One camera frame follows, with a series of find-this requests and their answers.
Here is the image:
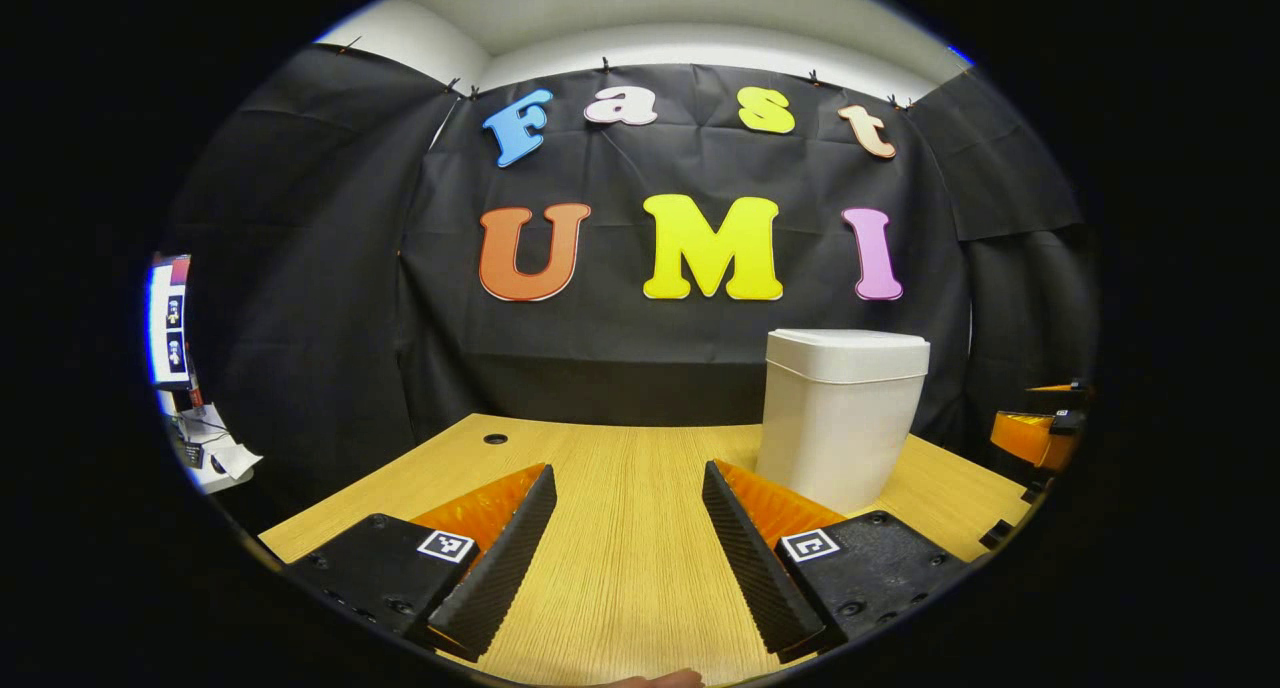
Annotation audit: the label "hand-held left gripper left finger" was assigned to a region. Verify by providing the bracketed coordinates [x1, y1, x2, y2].
[283, 463, 558, 662]

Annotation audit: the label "white loose papers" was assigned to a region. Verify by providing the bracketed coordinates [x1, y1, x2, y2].
[175, 408, 264, 496]

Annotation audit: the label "computer monitor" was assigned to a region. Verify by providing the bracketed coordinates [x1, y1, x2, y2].
[148, 256, 193, 389]

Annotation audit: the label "white desktop garbage bin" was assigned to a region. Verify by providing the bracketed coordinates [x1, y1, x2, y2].
[755, 328, 931, 516]

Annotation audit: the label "black backdrop cloth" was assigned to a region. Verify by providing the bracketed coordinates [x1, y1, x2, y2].
[160, 43, 1101, 529]

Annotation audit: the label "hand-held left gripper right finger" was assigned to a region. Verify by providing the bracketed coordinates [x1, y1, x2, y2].
[701, 459, 971, 664]

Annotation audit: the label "wooden desktop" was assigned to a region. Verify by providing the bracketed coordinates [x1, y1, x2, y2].
[258, 413, 1031, 688]

